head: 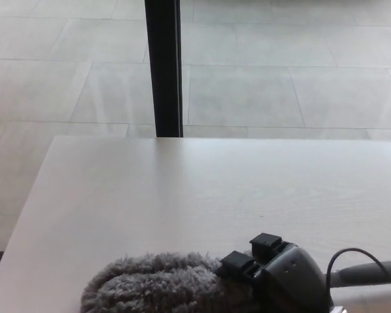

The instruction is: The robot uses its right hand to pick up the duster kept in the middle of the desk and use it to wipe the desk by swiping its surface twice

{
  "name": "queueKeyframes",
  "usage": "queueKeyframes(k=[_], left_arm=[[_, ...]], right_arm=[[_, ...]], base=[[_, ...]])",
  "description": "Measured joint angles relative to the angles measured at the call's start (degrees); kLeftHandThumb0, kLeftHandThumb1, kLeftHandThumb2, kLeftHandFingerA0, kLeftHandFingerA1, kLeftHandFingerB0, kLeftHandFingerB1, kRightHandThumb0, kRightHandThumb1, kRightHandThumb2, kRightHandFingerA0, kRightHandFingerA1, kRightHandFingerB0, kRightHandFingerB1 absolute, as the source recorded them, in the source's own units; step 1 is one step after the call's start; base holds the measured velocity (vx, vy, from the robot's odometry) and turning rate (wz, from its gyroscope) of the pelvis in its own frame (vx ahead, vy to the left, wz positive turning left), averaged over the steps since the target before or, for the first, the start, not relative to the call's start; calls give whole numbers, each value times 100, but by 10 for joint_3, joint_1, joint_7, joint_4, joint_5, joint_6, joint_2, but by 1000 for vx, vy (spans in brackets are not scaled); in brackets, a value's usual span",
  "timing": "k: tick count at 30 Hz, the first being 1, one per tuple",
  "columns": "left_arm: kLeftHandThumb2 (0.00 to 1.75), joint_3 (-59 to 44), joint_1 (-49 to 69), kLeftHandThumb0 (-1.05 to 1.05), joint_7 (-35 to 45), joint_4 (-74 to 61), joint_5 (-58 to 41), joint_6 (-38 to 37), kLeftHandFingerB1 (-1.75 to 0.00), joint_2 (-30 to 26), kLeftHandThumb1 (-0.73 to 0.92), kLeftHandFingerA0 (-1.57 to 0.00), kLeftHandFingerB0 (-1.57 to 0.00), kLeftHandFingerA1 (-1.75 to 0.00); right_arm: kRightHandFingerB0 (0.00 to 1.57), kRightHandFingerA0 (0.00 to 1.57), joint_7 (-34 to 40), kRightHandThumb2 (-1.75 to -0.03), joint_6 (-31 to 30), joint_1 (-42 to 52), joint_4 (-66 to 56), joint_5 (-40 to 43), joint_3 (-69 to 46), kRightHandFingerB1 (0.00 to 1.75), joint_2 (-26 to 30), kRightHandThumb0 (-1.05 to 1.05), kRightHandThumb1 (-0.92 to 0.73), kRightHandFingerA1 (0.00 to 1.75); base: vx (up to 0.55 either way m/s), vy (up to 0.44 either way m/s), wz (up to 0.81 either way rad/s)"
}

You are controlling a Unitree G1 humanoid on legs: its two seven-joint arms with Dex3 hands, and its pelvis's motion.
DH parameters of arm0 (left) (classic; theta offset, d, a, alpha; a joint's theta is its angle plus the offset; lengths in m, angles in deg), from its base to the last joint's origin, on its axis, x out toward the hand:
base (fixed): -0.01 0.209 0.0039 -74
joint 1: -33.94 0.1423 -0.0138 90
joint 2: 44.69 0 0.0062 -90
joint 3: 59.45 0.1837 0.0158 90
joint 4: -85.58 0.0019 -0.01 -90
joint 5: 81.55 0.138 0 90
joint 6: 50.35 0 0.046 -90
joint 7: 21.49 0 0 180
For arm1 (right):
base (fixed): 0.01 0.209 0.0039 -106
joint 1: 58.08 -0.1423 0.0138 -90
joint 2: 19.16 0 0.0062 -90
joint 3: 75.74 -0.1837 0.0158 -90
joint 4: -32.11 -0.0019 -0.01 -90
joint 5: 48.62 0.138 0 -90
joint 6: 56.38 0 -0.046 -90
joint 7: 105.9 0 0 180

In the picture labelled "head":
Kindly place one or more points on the black vertical window frame post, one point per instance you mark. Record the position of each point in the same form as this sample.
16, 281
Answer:
164, 65

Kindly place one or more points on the grey fluffy microfibre duster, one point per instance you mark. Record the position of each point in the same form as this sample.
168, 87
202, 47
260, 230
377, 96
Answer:
156, 283

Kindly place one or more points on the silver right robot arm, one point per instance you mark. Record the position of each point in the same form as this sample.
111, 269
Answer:
337, 309

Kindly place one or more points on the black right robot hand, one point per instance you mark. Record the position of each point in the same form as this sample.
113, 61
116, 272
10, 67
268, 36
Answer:
280, 274

